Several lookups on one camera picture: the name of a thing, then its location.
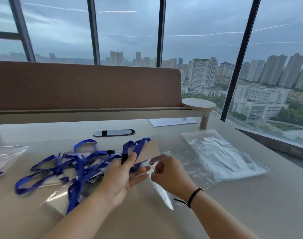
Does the dark window sill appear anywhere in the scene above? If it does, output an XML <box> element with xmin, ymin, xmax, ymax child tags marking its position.
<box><xmin>235</xmin><ymin>127</ymin><xmax>303</xmax><ymax>169</ymax></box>

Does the person's left hand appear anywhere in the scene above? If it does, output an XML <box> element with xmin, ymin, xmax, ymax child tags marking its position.
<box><xmin>99</xmin><ymin>152</ymin><xmax>152</xmax><ymax>210</ymax></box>

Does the black wrist band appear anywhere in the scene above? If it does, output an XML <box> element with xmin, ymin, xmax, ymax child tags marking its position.
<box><xmin>174</xmin><ymin>187</ymin><xmax>205</xmax><ymax>209</ymax></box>

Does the black oval cable grommet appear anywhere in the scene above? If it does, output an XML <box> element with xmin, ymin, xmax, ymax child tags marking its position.
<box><xmin>93</xmin><ymin>129</ymin><xmax>136</xmax><ymax>138</ymax></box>

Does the person's right forearm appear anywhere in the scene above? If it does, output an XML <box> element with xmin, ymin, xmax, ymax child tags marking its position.
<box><xmin>188</xmin><ymin>189</ymin><xmax>260</xmax><ymax>239</ymax></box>

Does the person's right hand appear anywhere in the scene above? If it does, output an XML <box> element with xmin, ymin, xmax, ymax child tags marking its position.
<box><xmin>150</xmin><ymin>156</ymin><xmax>199</xmax><ymax>200</ymax></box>

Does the brown desk partition screen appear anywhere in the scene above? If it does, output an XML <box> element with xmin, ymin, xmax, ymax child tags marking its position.
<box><xmin>0</xmin><ymin>61</ymin><xmax>183</xmax><ymax>112</ymax></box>

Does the dark window mullion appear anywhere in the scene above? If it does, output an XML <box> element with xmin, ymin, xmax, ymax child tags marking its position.
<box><xmin>156</xmin><ymin>0</ymin><xmax>166</xmax><ymax>68</ymax></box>
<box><xmin>87</xmin><ymin>0</ymin><xmax>101</xmax><ymax>65</ymax></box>
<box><xmin>0</xmin><ymin>0</ymin><xmax>36</xmax><ymax>62</ymax></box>
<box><xmin>220</xmin><ymin>0</ymin><xmax>262</xmax><ymax>122</ymax></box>

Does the blue lanyard with black clip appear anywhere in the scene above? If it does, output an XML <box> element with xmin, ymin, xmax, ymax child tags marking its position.
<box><xmin>120</xmin><ymin>137</ymin><xmax>152</xmax><ymax>164</ymax></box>

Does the beige desk shelf rail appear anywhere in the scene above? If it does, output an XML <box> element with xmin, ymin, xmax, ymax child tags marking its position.
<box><xmin>0</xmin><ymin>107</ymin><xmax>204</xmax><ymax>125</ymax></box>

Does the clear bag with blue lanyard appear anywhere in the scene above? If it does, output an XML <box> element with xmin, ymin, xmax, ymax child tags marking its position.
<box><xmin>0</xmin><ymin>144</ymin><xmax>30</xmax><ymax>183</ymax></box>

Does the white paper sheet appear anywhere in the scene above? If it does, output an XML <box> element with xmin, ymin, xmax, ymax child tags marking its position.
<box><xmin>148</xmin><ymin>118</ymin><xmax>198</xmax><ymax>128</ymax></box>

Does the clear plastic badge sleeve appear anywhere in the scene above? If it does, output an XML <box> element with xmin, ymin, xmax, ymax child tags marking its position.
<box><xmin>132</xmin><ymin>151</ymin><xmax>176</xmax><ymax>211</ymax></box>

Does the tangle of blue lanyards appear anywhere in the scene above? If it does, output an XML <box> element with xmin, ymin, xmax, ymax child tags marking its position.
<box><xmin>15</xmin><ymin>139</ymin><xmax>122</xmax><ymax>215</ymax></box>

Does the large clear plastic bag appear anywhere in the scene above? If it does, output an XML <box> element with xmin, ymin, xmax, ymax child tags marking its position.
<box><xmin>180</xmin><ymin>129</ymin><xmax>270</xmax><ymax>189</ymax></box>

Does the clear badge holder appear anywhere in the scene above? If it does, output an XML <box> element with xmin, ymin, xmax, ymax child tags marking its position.
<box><xmin>39</xmin><ymin>181</ymin><xmax>76</xmax><ymax>217</ymax></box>

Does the beige card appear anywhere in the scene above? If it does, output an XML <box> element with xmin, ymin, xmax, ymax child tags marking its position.
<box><xmin>131</xmin><ymin>140</ymin><xmax>161</xmax><ymax>165</ymax></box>

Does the round wooden stand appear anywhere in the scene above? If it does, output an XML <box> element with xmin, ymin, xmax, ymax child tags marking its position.
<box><xmin>182</xmin><ymin>98</ymin><xmax>217</xmax><ymax>130</ymax></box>

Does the person's left forearm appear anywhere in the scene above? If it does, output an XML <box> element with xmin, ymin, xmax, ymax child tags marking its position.
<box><xmin>42</xmin><ymin>193</ymin><xmax>118</xmax><ymax>239</ymax></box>

